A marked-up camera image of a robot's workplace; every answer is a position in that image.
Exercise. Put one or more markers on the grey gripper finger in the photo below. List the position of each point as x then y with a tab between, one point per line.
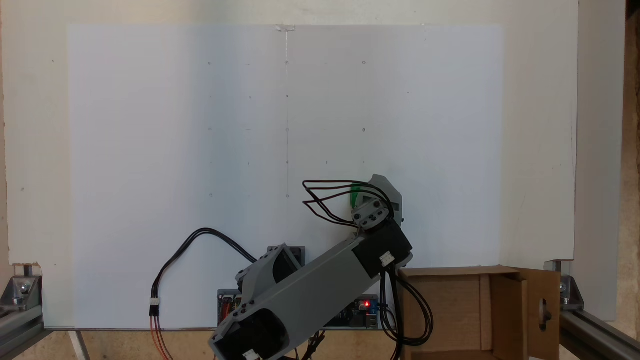
387	189

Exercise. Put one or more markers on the green dice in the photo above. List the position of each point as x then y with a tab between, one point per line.
354	197

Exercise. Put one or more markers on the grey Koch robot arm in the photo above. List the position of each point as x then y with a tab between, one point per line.
310	290

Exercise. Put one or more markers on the blue circuit board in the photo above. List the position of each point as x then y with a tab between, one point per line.
367	312

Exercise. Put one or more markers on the brown cardboard box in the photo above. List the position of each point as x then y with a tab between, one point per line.
450	315

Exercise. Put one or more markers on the clear tape strip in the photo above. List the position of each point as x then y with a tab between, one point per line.
285	28

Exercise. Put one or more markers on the white paper sheet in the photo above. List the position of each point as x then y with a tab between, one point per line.
150	125

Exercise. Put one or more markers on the metal corner bracket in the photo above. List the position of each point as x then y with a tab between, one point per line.
22	290
567	290

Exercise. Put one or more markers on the aluminium frame post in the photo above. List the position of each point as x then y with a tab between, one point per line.
17	330
595	335

